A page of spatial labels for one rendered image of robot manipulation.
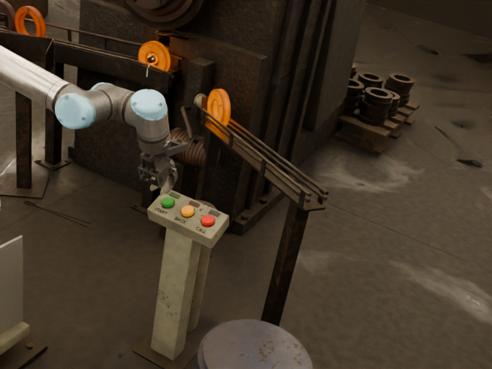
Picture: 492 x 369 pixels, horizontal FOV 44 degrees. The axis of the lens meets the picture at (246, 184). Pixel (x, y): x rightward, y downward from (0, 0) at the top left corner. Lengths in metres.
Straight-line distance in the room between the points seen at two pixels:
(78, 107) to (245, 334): 0.77
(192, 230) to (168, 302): 0.34
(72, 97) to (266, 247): 1.56
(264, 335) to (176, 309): 0.42
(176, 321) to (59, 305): 0.53
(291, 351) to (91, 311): 0.93
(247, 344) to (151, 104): 0.71
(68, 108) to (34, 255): 1.21
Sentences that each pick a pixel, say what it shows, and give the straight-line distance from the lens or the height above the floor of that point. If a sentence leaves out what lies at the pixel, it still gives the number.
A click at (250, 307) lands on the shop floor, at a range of 2.54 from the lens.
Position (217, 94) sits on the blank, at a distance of 2.39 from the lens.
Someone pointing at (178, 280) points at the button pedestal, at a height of 0.36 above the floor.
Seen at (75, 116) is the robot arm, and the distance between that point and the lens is 1.59.
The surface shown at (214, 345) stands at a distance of 1.74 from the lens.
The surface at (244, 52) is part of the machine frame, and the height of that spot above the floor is 0.87.
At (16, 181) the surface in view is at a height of 0.04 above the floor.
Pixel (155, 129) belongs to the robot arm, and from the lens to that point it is 1.66.
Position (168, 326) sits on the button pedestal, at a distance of 2.18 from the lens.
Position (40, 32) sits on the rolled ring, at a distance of 3.15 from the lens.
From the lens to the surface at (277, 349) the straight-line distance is 1.77.
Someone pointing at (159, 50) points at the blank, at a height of 0.79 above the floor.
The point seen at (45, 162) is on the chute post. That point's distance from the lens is 3.36.
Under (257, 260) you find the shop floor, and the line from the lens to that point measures 2.80.
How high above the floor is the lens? 1.64
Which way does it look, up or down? 29 degrees down
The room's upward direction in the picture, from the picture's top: 11 degrees clockwise
